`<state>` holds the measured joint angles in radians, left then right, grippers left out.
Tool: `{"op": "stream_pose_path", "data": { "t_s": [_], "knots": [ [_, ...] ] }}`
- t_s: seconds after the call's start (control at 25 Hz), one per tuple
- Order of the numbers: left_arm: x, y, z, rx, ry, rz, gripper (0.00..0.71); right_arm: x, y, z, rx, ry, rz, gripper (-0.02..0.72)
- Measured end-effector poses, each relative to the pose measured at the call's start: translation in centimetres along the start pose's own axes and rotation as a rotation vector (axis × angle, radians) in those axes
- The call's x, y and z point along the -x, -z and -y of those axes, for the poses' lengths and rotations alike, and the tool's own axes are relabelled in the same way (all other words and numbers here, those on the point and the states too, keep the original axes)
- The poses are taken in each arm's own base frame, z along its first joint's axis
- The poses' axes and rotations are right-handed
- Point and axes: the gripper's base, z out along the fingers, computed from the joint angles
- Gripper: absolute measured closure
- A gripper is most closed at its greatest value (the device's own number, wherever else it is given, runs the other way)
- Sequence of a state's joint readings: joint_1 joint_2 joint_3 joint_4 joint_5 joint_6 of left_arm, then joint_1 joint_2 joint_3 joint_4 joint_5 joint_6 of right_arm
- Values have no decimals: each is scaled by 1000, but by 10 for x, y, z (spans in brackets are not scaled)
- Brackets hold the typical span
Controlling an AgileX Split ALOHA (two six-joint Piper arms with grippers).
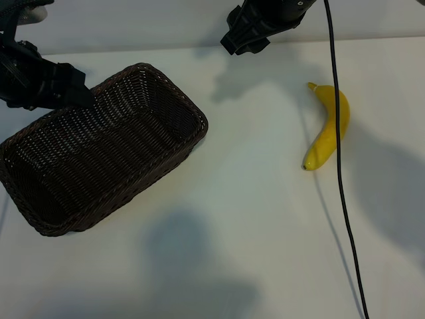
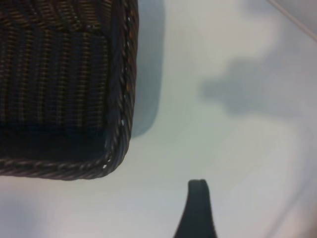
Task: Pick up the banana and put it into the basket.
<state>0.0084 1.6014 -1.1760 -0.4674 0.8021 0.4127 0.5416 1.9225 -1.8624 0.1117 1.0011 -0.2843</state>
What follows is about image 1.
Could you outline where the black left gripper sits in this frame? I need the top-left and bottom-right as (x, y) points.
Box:
(0, 39), (96, 111)

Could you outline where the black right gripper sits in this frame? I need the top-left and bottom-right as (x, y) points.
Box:
(220, 0), (320, 56)

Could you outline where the dark brown wicker basket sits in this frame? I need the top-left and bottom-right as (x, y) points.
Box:
(0, 62), (209, 237)

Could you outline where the yellow banana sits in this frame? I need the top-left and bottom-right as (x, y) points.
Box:
(301, 82), (351, 172)

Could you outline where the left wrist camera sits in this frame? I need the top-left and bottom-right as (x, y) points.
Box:
(0, 0), (56, 44)

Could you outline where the thin black cable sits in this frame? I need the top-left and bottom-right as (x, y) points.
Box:
(323, 0), (371, 319)

